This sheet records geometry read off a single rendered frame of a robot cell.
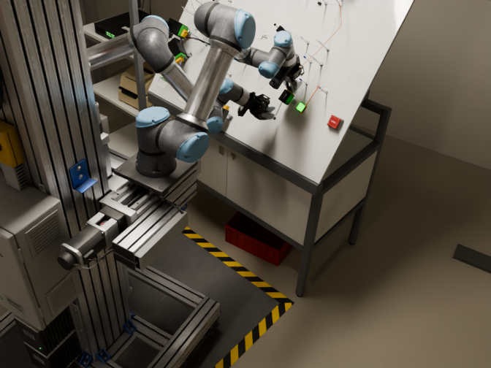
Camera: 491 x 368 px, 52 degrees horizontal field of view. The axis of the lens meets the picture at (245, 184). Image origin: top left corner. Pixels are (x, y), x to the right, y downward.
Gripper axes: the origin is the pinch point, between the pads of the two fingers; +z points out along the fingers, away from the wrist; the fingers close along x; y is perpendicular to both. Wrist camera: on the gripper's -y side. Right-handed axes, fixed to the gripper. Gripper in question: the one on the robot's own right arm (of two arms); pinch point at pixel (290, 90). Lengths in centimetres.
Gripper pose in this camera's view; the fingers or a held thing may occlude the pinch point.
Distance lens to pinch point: 239.2
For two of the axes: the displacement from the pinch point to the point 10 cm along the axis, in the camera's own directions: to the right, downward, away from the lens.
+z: 2.2, 4.2, 8.8
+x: -6.6, -6.0, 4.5
